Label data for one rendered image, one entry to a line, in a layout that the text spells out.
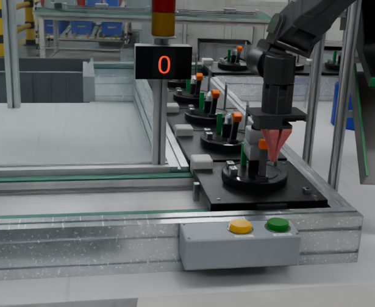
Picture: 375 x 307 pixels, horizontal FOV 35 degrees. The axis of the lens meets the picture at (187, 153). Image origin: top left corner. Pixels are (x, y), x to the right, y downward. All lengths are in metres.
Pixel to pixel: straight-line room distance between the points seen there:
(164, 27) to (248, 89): 1.24
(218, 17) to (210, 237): 5.34
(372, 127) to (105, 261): 0.64
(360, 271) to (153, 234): 0.41
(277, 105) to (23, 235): 0.51
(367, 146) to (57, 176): 0.68
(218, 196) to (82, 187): 0.32
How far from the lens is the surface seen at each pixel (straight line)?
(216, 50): 6.71
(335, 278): 1.17
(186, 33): 8.59
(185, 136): 1.57
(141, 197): 1.31
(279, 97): 1.10
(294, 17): 1.07
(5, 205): 1.30
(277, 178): 1.26
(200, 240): 1.03
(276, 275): 1.15
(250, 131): 1.23
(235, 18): 6.32
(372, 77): 1.23
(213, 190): 1.21
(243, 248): 1.06
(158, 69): 1.27
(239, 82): 2.46
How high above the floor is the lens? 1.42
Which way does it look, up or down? 18 degrees down
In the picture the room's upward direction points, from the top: 2 degrees clockwise
